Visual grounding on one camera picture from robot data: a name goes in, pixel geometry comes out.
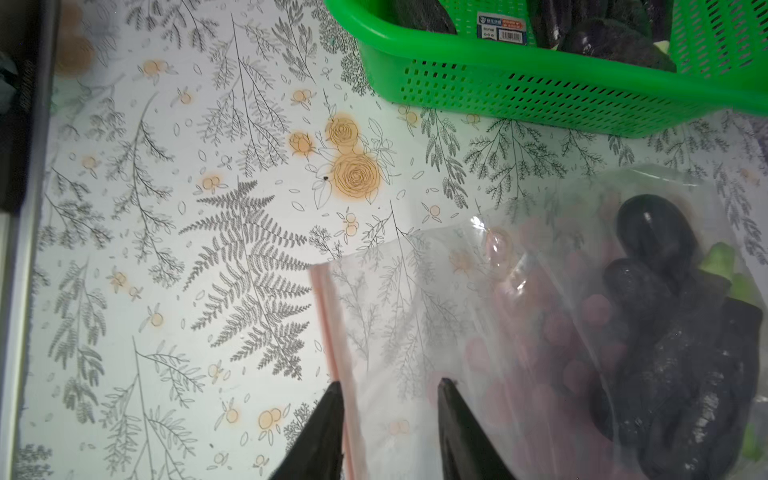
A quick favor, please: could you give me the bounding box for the small eggplant at basket wall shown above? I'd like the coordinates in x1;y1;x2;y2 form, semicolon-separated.
393;0;457;35

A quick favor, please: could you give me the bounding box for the long eggplant stem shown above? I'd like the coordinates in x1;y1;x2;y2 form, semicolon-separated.
590;258;702;447

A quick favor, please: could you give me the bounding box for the eggplant with stem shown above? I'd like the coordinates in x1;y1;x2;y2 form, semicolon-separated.
616;194;735;290

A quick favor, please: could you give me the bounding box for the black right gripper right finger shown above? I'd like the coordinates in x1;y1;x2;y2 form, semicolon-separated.
437;378;515;480

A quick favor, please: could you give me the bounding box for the green plastic basket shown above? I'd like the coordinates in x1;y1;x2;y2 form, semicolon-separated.
327;1;767;138

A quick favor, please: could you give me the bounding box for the barcode sticker label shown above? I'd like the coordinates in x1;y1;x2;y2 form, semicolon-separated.
476;12;528;46

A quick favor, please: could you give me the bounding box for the large eggplant front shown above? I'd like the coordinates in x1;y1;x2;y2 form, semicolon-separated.
638;274;763;479

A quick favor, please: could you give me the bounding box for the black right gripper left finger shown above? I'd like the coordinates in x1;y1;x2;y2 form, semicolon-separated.
271;381;345;480

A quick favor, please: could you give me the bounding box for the clear pink-dotted zip-top bag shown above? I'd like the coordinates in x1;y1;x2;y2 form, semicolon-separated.
311;165;767;479

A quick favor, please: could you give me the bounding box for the floral patterned table mat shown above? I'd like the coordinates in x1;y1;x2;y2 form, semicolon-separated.
1;1;767;479

